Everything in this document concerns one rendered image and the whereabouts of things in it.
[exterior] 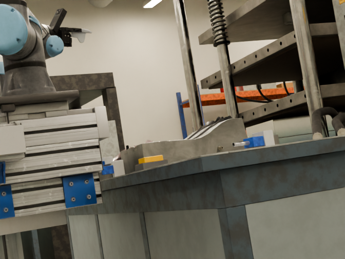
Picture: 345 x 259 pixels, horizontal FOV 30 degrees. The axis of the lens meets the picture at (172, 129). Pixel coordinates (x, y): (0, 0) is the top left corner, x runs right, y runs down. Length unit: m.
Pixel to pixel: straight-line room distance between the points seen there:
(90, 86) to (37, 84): 5.21
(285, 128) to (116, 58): 7.55
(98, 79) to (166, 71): 3.70
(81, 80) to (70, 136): 5.19
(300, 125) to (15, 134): 1.64
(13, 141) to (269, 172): 0.63
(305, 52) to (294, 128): 0.51
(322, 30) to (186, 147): 0.85
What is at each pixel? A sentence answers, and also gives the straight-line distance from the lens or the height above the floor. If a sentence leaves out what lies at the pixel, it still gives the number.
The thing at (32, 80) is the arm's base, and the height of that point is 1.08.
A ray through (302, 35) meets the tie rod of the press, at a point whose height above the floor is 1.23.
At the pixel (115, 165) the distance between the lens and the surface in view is 2.19.
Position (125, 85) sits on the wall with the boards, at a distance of 10.27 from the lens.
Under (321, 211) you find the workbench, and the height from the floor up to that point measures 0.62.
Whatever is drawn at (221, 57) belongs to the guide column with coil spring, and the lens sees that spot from 3.23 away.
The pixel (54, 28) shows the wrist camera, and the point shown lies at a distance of 2.73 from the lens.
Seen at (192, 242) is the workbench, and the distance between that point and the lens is 1.74.
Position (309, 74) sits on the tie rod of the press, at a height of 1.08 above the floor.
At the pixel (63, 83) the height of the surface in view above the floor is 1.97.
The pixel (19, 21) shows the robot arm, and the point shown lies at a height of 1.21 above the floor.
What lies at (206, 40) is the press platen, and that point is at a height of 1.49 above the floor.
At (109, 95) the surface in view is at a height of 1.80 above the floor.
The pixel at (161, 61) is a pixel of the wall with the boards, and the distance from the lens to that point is 10.64.
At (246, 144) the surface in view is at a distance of 1.82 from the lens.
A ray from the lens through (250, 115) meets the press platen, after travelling 3.10.
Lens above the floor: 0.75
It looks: 5 degrees up
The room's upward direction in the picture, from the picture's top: 9 degrees counter-clockwise
